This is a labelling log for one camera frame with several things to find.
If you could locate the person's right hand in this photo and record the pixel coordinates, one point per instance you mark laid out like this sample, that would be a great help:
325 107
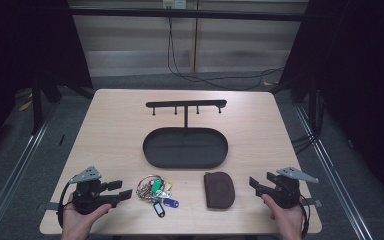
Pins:
286 221

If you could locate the black metal stand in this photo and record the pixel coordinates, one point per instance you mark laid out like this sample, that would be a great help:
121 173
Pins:
37 106

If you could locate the black horizontal frame bar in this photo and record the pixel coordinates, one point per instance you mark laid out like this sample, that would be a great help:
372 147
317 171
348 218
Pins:
186 14

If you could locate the dark curtain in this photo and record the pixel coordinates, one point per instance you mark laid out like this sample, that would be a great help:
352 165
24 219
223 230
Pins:
356 83
23 43

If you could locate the metal floor rail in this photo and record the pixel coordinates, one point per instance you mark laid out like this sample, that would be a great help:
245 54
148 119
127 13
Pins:
333 173
16 170

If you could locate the brown leather pouch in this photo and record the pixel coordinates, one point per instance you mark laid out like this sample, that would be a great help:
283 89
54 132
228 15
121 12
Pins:
218 190

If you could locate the white wall socket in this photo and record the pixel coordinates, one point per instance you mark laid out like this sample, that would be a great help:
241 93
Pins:
174 4

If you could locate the black key stand with tray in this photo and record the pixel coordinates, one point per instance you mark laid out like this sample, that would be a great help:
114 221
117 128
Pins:
185 143

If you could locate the yellow tape piece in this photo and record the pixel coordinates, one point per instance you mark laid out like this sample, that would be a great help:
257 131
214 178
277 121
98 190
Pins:
25 105

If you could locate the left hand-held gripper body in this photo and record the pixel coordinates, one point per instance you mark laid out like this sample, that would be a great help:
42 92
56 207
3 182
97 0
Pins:
88 195

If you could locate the key bunch with coloured tags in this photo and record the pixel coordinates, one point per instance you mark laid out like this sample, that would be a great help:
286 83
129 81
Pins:
156 193

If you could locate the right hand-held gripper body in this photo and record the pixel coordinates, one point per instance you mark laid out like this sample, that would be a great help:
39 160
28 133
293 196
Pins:
286 191

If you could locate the person's left hand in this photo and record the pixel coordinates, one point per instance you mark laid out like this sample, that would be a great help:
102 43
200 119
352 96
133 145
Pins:
78 223

